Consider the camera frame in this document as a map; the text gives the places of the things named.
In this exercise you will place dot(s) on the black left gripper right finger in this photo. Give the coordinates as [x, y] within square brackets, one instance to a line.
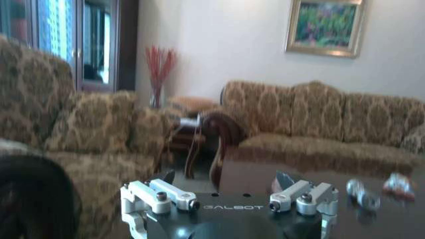
[309, 194]

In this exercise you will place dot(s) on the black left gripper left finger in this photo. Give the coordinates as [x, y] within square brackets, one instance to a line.
[157, 193]

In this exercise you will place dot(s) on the crumpled silver wrapper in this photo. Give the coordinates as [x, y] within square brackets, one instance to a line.
[363, 196]

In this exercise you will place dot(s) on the dark wooden side table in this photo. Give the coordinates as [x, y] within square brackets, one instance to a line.
[191, 139]

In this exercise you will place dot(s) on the crumpled red white wrapper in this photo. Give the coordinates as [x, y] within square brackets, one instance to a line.
[400, 186]

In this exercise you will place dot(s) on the patterned brown long sofa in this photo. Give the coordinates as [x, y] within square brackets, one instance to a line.
[326, 124]

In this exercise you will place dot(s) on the patterned brown cushion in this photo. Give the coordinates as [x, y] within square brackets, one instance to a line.
[93, 122]

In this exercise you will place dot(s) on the patterned brown armchair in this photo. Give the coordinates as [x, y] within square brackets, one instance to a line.
[79, 119]

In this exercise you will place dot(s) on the small orange patterned box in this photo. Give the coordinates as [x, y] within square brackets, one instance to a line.
[191, 102]

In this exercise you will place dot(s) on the glass vase with red stems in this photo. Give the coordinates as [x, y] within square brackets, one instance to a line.
[159, 74]

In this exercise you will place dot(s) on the dark wooden glass cabinet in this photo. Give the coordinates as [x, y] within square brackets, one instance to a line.
[66, 42]

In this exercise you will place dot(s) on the framed floral painting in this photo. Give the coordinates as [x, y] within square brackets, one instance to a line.
[325, 27]

